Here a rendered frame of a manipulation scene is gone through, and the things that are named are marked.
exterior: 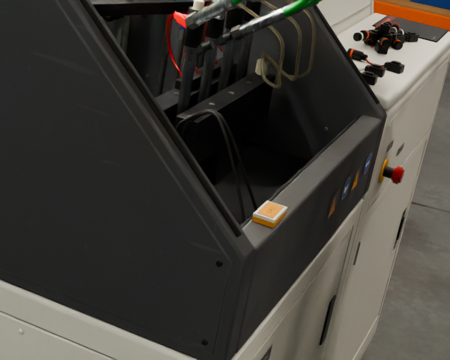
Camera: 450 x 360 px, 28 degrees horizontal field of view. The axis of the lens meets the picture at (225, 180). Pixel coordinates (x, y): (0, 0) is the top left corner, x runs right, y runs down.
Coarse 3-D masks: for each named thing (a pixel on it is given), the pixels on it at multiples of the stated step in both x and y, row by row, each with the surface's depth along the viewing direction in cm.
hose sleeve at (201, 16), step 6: (222, 0) 121; (228, 0) 120; (210, 6) 122; (216, 6) 121; (222, 6) 121; (228, 6) 120; (234, 6) 120; (198, 12) 124; (204, 12) 123; (210, 12) 123; (216, 12) 122; (222, 12) 122; (198, 18) 124; (204, 18) 124; (210, 18) 123
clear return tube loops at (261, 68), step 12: (264, 0) 153; (288, 0) 158; (252, 12) 145; (312, 24) 157; (300, 36) 152; (312, 36) 158; (300, 48) 153; (312, 48) 159; (264, 60) 163; (312, 60) 160; (264, 72) 164
